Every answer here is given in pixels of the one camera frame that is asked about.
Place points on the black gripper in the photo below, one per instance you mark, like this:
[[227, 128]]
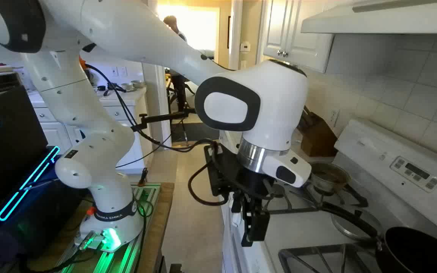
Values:
[[254, 186]]

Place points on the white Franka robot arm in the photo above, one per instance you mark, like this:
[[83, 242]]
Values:
[[128, 25]]

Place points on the black burner grate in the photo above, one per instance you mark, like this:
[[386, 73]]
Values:
[[286, 258], [356, 195]]

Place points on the wooden table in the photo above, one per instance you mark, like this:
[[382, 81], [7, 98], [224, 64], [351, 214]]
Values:
[[160, 228]]

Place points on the white gas stove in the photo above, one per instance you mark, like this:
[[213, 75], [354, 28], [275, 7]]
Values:
[[380, 146]]

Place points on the person in grey shirt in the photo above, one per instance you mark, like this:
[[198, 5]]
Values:
[[171, 23]]

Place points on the white range hood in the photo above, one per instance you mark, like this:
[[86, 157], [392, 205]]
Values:
[[380, 17]]

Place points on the black laptop with blue lights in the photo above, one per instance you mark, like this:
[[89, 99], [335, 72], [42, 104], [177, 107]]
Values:
[[7, 142]]

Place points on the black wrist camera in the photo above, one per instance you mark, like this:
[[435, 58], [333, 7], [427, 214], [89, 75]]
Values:
[[221, 172]]

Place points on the green-lit metal rail frame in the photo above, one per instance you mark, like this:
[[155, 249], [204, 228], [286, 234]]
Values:
[[122, 258]]

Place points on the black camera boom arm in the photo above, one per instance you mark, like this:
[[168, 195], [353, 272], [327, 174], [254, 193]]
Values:
[[163, 117]]

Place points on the white wall cabinet with knobs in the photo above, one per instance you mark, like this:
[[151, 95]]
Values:
[[300, 31]]

